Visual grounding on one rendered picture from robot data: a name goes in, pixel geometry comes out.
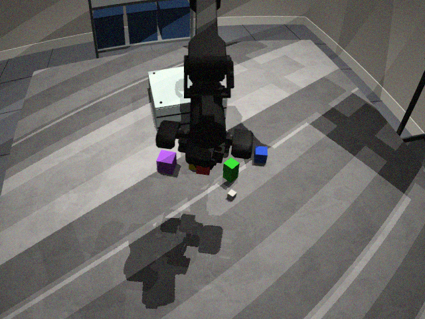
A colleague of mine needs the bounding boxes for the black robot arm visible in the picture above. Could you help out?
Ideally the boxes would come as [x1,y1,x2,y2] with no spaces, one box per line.
[183,0,234,167]

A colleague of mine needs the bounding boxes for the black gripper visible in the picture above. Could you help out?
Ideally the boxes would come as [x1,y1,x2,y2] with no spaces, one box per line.
[155,120,253,159]

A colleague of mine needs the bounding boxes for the purple cube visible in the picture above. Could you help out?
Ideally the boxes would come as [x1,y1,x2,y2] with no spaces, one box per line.
[156,150,177,175]

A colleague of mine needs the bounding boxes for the red block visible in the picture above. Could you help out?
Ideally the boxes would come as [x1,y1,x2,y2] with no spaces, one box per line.
[196,165,210,175]

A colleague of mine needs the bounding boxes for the green cube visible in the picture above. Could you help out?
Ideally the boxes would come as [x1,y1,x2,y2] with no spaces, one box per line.
[223,170,239,183]
[223,158,240,177]

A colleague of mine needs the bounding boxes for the blue block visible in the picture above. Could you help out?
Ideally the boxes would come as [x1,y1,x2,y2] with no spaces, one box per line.
[254,146,268,163]

